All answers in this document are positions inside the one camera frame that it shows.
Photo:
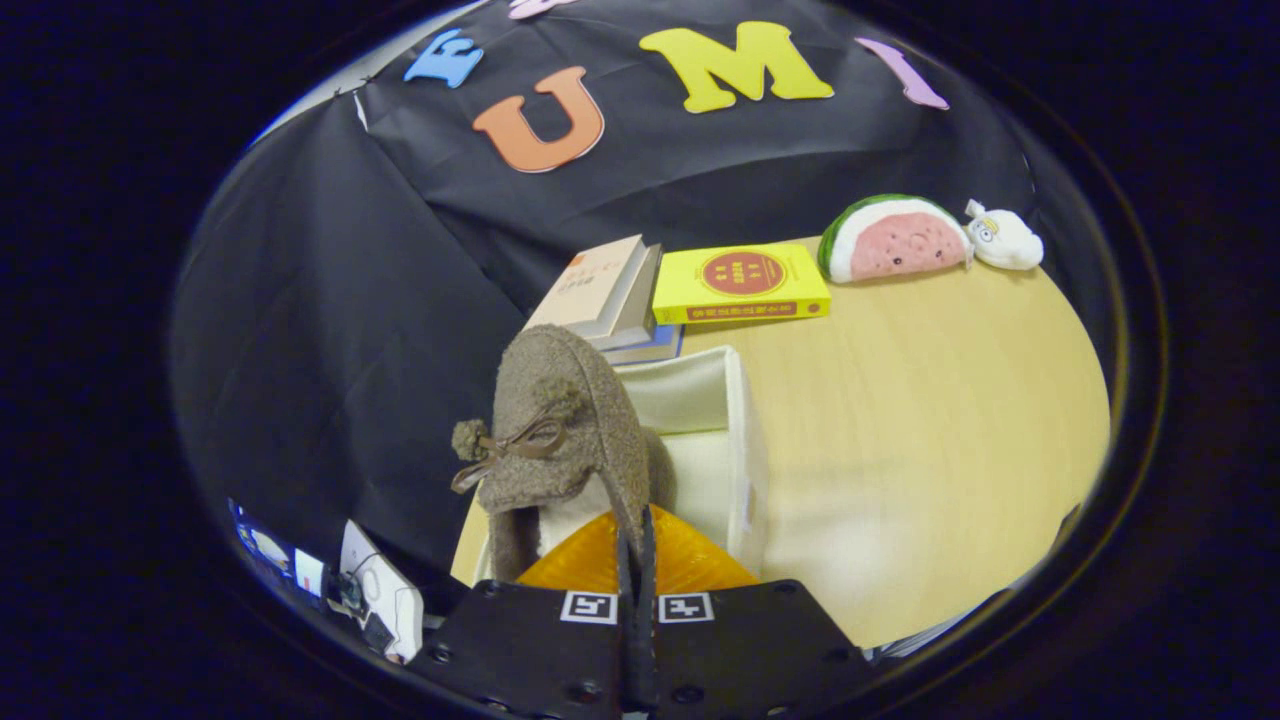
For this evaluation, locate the yellow book with red circle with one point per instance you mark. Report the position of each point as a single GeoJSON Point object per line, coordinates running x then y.
{"type": "Point", "coordinates": [740, 275]}

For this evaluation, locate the blue book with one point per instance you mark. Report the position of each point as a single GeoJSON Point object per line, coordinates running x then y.
{"type": "Point", "coordinates": [660, 347]}

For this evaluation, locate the blue printed packet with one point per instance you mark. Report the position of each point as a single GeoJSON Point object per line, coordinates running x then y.
{"type": "Point", "coordinates": [265, 545]}

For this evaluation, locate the brown fuzzy slipper shoe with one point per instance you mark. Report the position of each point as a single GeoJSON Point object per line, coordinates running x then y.
{"type": "Point", "coordinates": [662, 470]}
{"type": "Point", "coordinates": [580, 390]}

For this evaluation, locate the white plush toy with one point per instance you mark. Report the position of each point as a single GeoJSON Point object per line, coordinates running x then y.
{"type": "Point", "coordinates": [1005, 240]}

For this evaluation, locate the grey book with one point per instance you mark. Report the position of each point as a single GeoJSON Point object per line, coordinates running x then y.
{"type": "Point", "coordinates": [642, 300]}

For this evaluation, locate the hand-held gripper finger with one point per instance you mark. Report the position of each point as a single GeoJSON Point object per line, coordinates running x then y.
{"type": "Point", "coordinates": [648, 650]}
{"type": "Point", "coordinates": [626, 650]}

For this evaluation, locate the cream fabric storage box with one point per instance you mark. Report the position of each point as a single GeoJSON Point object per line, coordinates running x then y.
{"type": "Point", "coordinates": [700, 470]}

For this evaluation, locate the white device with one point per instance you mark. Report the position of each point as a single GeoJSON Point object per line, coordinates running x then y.
{"type": "Point", "coordinates": [385, 595]}

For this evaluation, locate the beige book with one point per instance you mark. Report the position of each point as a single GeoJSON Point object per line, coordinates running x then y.
{"type": "Point", "coordinates": [590, 285]}

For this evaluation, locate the watermelon slice plush toy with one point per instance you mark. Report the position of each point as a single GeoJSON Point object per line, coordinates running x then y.
{"type": "Point", "coordinates": [900, 245]}

